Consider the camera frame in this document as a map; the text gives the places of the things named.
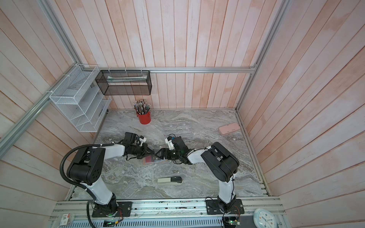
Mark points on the white wire mesh shelf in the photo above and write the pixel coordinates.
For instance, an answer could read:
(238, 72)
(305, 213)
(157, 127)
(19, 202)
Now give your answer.
(80, 99)

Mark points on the pink pencil case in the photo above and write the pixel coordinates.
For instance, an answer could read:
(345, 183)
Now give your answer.
(229, 128)

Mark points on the red pencil cup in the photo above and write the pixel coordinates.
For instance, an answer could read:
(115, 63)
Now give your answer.
(145, 118)

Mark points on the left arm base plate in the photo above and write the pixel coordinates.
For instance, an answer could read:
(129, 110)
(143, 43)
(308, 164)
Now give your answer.
(113, 209)

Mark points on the bundle of pencils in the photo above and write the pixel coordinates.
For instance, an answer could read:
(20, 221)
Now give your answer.
(141, 107)

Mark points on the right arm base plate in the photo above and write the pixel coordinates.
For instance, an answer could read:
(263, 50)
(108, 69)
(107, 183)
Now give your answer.
(218, 207)

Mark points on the clear acrylic tiered organizer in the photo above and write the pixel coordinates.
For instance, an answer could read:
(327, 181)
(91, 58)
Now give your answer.
(179, 128)

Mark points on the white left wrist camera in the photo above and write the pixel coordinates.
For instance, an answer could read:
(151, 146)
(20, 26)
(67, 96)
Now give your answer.
(141, 140)

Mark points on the small white label box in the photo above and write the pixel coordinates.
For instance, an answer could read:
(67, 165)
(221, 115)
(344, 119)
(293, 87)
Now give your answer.
(66, 219)

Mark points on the beige black stapler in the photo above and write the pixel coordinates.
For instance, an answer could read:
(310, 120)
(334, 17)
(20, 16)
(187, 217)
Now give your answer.
(175, 180)

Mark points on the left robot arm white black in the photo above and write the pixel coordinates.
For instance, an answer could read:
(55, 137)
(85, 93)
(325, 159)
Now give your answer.
(82, 167)

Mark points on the white wall clock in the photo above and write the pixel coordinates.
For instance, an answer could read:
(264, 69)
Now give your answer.
(264, 219)

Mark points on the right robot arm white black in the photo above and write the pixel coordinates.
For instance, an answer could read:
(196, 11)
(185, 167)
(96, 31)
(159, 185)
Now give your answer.
(222, 163)

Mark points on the black mesh wall basket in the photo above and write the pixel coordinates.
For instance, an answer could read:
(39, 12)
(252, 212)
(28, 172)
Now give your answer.
(124, 82)

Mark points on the aluminium front rail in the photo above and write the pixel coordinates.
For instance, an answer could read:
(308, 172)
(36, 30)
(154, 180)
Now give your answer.
(170, 213)

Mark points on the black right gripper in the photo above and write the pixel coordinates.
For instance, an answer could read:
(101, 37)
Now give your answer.
(164, 150)

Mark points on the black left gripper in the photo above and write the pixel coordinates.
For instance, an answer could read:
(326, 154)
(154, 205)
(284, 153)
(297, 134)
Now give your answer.
(145, 149)

